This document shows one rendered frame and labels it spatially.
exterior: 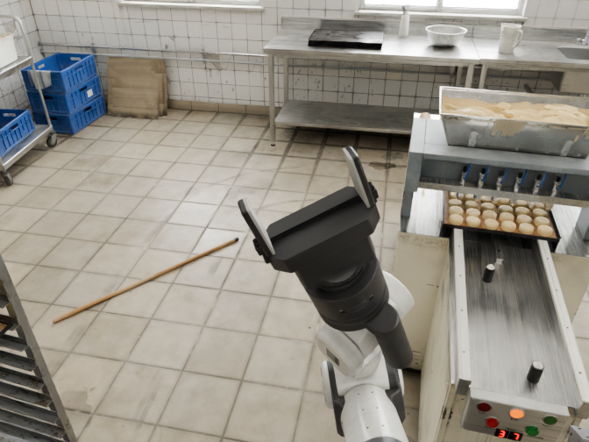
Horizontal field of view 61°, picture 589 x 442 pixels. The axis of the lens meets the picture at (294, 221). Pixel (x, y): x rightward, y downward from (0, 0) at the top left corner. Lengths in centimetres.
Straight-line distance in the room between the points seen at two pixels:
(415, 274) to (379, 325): 152
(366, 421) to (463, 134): 127
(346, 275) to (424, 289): 162
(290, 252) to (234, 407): 195
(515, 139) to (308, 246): 144
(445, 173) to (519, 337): 65
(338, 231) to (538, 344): 123
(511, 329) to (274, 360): 128
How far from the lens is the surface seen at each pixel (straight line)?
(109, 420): 249
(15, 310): 169
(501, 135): 185
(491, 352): 157
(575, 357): 157
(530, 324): 170
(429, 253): 202
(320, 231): 48
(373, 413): 78
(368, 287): 53
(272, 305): 283
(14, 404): 214
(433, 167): 192
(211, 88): 537
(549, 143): 189
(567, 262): 208
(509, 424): 153
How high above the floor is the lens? 194
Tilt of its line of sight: 34 degrees down
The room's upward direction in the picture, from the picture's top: straight up
